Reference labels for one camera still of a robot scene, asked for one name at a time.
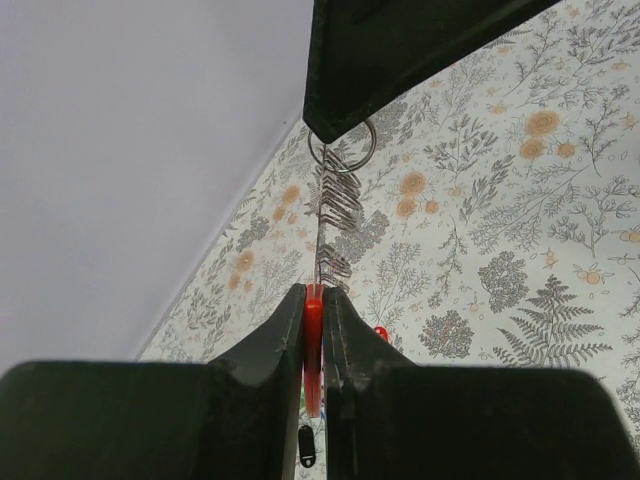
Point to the silver keyring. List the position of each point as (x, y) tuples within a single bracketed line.
[(346, 155)]

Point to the black oval key tag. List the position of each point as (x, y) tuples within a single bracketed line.
[(306, 446)]

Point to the red handled metal key tool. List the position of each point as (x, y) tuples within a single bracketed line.
[(338, 208)]

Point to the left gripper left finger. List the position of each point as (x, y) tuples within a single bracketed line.
[(234, 417)]

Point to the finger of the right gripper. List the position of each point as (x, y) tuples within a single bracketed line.
[(363, 54)]

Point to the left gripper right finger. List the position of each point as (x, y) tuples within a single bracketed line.
[(389, 418)]

